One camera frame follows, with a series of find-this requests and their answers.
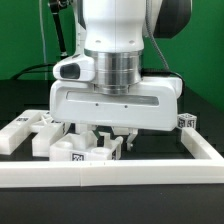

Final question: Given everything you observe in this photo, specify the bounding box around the white L-shaped fence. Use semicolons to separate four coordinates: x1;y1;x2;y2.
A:
0;128;224;188

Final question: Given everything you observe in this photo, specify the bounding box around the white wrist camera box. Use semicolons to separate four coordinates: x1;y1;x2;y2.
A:
53;54;95;82

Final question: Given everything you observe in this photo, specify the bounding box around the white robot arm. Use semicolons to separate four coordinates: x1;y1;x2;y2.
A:
50;0;192;131

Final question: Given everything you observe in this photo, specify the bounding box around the small white tag cube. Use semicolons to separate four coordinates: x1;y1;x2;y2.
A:
177;113;197;129

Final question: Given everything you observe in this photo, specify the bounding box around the white chair back frame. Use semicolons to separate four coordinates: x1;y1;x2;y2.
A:
0;110;71;157

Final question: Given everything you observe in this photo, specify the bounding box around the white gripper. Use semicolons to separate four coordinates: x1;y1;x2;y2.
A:
50;77;182;149

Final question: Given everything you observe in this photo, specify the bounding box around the white chair seat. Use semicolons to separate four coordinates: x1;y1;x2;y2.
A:
49;131;123;161

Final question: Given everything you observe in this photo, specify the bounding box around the black cable bundle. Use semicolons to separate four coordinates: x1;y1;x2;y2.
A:
10;0;72;80

